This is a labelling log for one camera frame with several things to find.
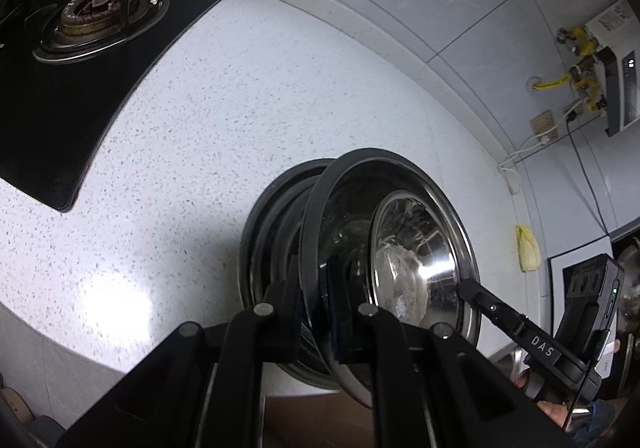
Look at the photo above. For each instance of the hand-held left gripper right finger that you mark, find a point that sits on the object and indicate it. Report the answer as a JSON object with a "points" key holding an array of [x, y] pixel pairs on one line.
{"points": [[345, 323]]}

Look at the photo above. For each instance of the white wall water heater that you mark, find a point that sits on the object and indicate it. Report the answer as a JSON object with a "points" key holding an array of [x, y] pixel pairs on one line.
{"points": [[620, 63]]}

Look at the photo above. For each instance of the beige wall socket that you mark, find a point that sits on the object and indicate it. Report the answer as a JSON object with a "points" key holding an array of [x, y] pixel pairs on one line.
{"points": [[544, 127]]}

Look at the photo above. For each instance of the large steel bowl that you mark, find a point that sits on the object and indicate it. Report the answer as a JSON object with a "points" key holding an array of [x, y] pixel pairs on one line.
{"points": [[415, 253]]}

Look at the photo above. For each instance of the gas stove burner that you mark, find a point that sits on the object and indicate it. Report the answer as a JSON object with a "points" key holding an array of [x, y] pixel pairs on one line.
{"points": [[97, 10]]}

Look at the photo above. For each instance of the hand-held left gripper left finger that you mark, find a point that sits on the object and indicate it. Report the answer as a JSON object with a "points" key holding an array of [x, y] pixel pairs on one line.
{"points": [[287, 323]]}

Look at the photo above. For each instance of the person's right hand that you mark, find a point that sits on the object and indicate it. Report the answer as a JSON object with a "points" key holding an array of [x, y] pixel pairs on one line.
{"points": [[552, 413]]}

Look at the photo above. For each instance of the yellow gas pipe with valves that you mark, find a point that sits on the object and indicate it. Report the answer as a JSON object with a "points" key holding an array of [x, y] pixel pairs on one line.
{"points": [[585, 78]]}

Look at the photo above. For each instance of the black glass gas stove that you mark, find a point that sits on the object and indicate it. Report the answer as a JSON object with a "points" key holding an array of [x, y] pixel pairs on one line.
{"points": [[55, 118]]}

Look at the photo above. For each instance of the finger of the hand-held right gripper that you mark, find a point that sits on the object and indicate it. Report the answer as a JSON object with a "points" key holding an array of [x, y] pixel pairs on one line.
{"points": [[500, 310]]}

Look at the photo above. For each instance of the large steel plate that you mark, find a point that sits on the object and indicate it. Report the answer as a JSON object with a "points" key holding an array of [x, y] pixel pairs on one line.
{"points": [[270, 238]]}

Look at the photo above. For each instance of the yellow cloth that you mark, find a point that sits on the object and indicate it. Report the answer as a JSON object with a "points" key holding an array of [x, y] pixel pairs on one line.
{"points": [[529, 250]]}

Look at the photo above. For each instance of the steel pot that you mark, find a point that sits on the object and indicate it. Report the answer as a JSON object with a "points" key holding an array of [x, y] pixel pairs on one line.
{"points": [[631, 278]]}

